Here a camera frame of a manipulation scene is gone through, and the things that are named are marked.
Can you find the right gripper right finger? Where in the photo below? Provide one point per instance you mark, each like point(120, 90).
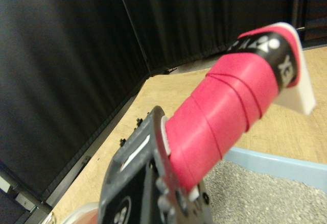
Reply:
point(176, 203)

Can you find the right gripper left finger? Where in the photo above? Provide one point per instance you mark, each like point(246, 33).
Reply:
point(132, 145)

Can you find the white bin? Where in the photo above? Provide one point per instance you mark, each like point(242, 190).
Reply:
point(81, 215)

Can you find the blue litter tray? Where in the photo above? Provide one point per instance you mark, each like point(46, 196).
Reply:
point(268, 198)

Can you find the black curtain stand pole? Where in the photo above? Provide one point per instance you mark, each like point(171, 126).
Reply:
point(139, 41)

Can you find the grey curtain stand foot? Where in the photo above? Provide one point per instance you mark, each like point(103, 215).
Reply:
point(28, 199)

